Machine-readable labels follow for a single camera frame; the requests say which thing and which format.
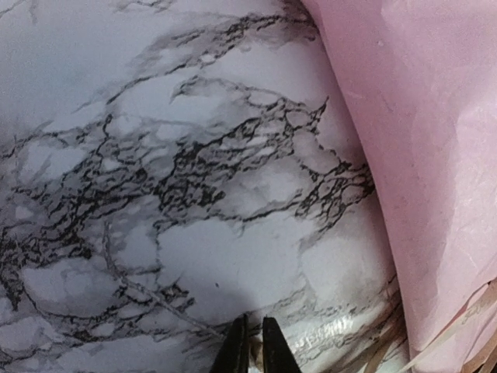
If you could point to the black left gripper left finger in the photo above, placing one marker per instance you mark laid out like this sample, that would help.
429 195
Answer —
233 356

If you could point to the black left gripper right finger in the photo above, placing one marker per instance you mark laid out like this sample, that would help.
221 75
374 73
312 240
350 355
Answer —
276 354

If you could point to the pink wrapping paper sheet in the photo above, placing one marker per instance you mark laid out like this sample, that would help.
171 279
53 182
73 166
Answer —
419 80

